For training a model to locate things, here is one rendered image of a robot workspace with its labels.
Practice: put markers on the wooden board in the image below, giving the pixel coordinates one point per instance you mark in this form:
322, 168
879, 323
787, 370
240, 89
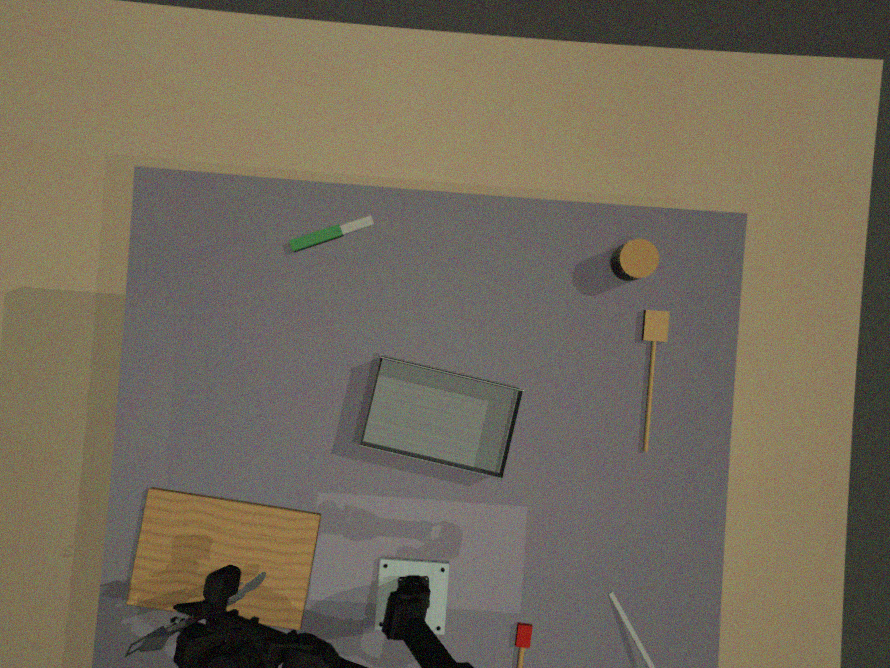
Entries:
185, 536

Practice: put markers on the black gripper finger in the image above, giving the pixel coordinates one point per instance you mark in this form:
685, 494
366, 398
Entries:
193, 609
193, 626

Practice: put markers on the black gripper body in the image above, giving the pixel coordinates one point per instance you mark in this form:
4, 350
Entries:
219, 586

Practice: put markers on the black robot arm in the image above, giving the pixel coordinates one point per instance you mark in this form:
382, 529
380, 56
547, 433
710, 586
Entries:
266, 647

